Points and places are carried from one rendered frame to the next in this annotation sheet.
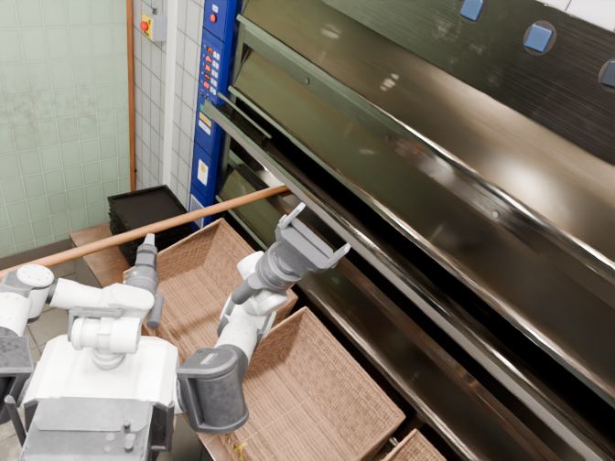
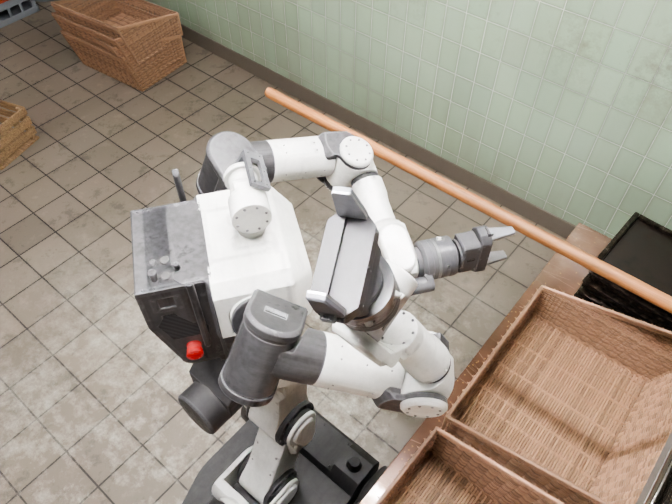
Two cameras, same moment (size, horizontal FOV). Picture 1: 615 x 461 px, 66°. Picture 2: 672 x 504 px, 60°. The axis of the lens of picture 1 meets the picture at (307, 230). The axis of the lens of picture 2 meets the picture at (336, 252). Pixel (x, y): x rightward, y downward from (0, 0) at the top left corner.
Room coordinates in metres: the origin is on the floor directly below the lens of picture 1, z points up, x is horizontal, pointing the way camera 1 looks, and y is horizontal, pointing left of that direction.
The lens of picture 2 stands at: (0.67, -0.39, 2.17)
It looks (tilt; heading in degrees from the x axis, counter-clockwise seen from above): 50 degrees down; 91
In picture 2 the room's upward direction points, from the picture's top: straight up
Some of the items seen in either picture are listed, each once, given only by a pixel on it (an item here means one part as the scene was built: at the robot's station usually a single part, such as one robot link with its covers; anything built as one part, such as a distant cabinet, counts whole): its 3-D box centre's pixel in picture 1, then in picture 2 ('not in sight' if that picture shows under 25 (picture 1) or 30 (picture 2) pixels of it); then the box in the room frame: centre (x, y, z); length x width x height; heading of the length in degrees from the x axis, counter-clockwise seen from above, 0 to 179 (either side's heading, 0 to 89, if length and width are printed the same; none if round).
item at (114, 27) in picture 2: not in sight; (119, 19); (-0.71, 2.97, 0.32); 0.56 x 0.49 x 0.28; 149
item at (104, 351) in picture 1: (110, 337); (247, 202); (0.51, 0.30, 1.46); 0.10 x 0.07 x 0.09; 105
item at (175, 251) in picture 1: (208, 296); (574, 396); (1.29, 0.32, 0.72); 0.56 x 0.49 x 0.28; 52
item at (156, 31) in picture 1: (154, 26); not in sight; (2.05, 0.90, 1.46); 0.10 x 0.07 x 0.10; 51
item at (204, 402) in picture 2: not in sight; (239, 365); (0.44, 0.25, 1.00); 0.28 x 0.13 x 0.18; 51
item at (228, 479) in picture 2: not in sight; (256, 487); (0.41, 0.21, 0.28); 0.21 x 0.20 x 0.13; 51
